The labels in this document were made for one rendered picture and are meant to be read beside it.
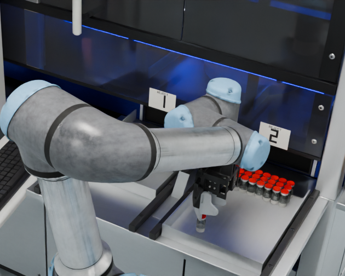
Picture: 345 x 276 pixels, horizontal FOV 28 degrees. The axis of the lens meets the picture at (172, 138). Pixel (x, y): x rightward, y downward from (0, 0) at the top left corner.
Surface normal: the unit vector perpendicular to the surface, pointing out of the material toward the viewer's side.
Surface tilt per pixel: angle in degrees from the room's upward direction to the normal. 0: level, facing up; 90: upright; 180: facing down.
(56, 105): 17
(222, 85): 1
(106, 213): 0
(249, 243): 0
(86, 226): 90
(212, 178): 89
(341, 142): 90
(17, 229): 90
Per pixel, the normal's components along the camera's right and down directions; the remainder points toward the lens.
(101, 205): 0.07, -0.85
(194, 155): 0.75, 0.31
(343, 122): -0.47, 0.43
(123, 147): 0.51, -0.10
